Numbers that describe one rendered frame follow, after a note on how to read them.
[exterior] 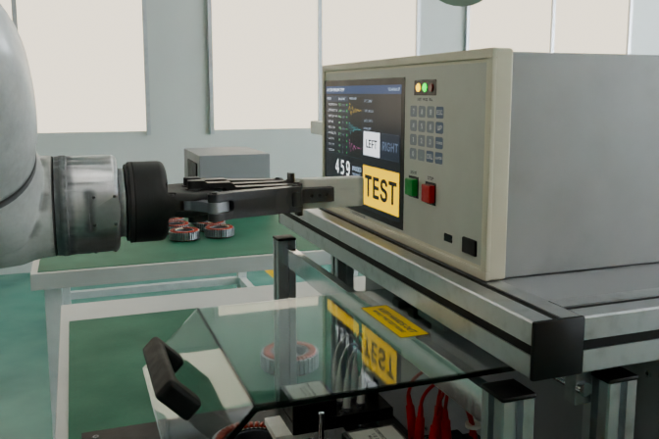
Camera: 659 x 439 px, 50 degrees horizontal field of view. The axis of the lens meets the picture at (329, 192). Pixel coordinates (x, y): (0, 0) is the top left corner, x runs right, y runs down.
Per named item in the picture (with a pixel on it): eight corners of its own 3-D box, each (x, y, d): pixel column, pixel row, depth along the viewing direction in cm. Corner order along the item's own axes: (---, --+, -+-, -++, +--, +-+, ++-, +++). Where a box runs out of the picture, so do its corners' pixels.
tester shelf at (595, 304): (532, 382, 52) (534, 322, 51) (278, 222, 115) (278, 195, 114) (922, 317, 67) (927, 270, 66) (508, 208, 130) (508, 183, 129)
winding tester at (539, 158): (484, 282, 62) (492, 47, 59) (322, 207, 103) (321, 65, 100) (798, 249, 76) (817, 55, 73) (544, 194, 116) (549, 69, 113)
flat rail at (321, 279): (499, 438, 55) (501, 402, 55) (280, 262, 113) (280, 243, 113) (513, 435, 56) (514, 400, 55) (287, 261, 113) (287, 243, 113)
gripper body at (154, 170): (121, 233, 69) (214, 227, 72) (126, 252, 61) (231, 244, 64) (118, 158, 68) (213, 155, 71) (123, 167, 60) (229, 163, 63)
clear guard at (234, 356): (176, 500, 48) (173, 417, 47) (142, 370, 70) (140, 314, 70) (568, 423, 59) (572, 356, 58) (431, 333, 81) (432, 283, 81)
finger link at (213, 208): (165, 188, 65) (171, 197, 60) (221, 186, 67) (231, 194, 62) (166, 214, 65) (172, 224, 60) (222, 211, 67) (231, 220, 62)
